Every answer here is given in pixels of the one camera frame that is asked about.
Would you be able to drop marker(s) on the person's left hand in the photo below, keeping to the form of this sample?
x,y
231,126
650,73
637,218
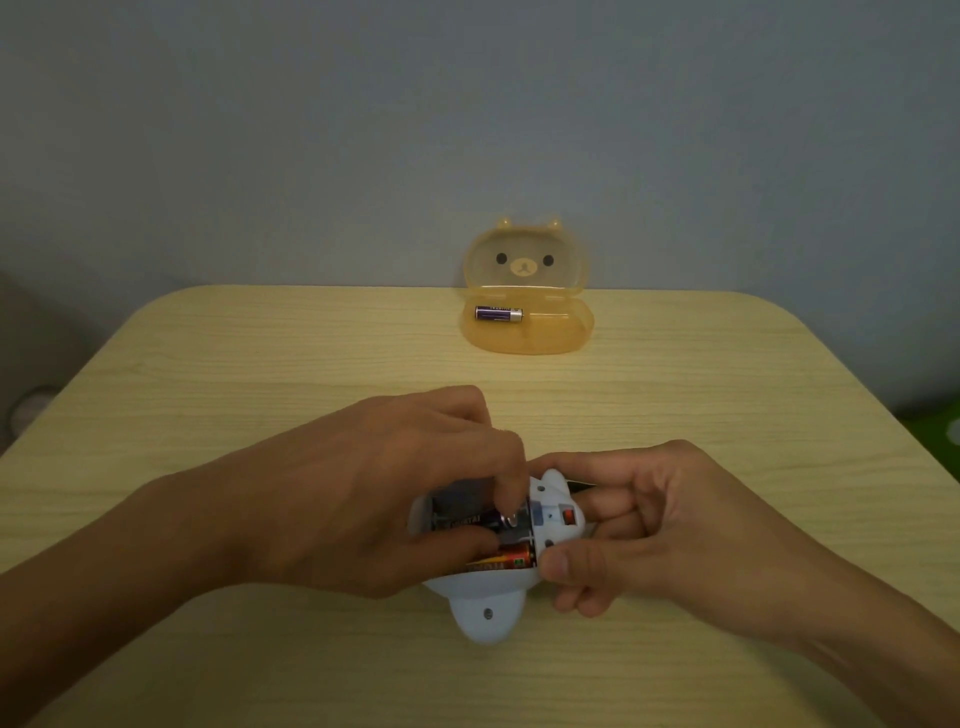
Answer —
x,y
322,502

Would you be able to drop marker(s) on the person's right hand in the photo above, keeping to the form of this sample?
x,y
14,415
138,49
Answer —
x,y
705,540

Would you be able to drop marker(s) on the person's right thumb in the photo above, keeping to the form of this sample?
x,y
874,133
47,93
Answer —
x,y
592,566

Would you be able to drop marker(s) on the person's left thumb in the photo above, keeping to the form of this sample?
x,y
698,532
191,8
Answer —
x,y
450,550

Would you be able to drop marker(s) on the black battery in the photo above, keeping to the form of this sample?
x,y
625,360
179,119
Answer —
x,y
469,520

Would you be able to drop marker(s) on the white plastic toy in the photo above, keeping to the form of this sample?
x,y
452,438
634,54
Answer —
x,y
487,607

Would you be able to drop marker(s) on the person's left forearm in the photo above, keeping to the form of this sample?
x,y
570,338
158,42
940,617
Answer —
x,y
97,600

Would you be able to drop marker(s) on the person's right forearm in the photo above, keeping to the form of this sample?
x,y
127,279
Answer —
x,y
885,652

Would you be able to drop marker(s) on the red battery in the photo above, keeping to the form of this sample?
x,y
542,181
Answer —
x,y
504,559

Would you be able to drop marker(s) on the purple battery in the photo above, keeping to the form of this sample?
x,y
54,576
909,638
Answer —
x,y
498,313

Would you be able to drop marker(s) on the orange bear-face plastic case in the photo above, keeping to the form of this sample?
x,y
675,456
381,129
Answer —
x,y
525,270

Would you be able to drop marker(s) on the green mat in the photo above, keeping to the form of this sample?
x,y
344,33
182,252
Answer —
x,y
934,442

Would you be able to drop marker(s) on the white round object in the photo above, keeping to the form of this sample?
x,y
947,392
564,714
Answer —
x,y
31,411

